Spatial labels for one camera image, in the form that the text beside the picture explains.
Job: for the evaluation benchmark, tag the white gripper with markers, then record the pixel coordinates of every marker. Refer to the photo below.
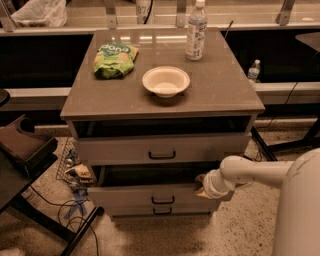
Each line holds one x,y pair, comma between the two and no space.
210,185

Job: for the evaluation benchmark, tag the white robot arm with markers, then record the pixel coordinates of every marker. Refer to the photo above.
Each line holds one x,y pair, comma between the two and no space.
297,229

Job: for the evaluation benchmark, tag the grey drawer cabinet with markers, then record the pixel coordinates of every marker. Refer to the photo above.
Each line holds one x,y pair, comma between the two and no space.
218,100

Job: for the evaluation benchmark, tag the black table leg bar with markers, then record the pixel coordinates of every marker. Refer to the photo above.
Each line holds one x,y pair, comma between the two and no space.
262,145

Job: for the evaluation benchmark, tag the white paper bowl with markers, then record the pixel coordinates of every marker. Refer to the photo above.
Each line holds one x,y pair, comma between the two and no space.
166,81

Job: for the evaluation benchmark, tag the blue ribbon clutter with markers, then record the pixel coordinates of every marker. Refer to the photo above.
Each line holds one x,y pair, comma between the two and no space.
77,204

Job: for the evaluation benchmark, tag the small water bottle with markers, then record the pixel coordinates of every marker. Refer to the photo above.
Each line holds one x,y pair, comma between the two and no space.
254,71

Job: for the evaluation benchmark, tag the green snack bag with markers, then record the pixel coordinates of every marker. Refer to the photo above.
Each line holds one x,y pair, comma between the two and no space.
114,60

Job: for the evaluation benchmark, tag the large clear water bottle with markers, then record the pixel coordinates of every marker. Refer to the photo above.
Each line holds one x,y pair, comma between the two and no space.
196,31

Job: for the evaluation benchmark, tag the dark side table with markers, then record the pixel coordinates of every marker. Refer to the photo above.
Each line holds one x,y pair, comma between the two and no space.
25,156

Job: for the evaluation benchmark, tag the white plastic bag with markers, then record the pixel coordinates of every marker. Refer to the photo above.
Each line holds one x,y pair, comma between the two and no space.
41,13

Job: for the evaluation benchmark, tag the wire mesh basket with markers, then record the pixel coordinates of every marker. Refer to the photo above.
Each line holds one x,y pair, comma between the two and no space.
67,160

